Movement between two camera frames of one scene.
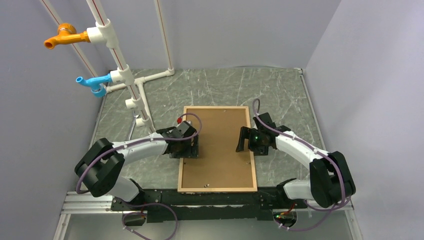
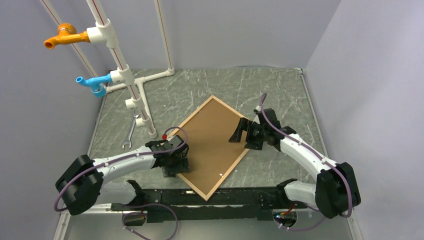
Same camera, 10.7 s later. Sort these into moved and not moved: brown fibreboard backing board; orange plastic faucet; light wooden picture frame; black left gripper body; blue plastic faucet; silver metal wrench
Moved: black left gripper body; brown fibreboard backing board; light wooden picture frame
Not moved: orange plastic faucet; blue plastic faucet; silver metal wrench
